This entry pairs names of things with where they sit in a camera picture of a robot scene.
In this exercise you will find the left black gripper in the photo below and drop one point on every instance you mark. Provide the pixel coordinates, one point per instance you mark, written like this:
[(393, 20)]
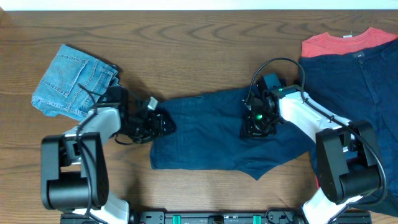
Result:
[(153, 131)]

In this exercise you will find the navy blue shorts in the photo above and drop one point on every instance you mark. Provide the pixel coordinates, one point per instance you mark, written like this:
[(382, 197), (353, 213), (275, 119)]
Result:
[(207, 137)]

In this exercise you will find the red t-shirt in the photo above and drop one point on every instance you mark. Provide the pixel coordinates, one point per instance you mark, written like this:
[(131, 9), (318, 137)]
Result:
[(326, 44)]

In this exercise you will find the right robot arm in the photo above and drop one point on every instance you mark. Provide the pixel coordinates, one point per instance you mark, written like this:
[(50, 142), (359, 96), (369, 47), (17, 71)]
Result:
[(349, 165)]

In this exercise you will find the folded light blue jeans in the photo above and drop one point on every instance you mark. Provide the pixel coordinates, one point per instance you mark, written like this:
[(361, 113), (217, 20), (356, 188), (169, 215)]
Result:
[(72, 83)]

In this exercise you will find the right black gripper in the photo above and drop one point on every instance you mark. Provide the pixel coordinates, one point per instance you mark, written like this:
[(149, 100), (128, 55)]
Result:
[(251, 131)]

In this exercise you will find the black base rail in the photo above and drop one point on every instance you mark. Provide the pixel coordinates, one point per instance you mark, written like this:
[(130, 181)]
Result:
[(272, 216)]

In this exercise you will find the dark navy pants pile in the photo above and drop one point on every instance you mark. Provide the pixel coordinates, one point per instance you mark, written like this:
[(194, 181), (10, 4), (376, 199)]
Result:
[(362, 86)]

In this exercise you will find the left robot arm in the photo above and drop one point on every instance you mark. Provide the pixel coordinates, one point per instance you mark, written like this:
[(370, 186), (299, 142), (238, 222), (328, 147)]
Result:
[(74, 177)]

